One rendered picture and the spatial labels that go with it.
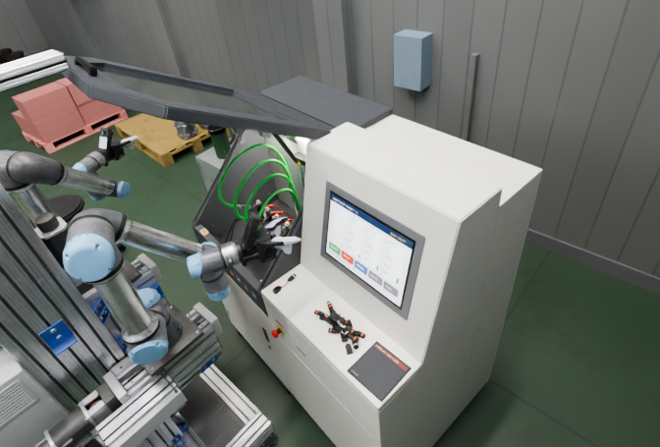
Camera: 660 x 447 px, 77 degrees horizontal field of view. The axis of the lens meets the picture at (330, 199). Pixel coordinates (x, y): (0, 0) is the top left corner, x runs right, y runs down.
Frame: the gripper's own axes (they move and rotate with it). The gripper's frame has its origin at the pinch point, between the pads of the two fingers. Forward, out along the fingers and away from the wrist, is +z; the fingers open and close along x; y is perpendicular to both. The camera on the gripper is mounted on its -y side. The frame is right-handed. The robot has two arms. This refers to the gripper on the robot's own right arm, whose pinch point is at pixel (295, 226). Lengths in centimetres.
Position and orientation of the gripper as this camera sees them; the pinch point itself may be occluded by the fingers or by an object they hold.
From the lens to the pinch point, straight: 136.5
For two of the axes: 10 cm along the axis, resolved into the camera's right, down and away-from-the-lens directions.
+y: 1.5, 8.5, 5.0
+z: 9.2, -3.1, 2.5
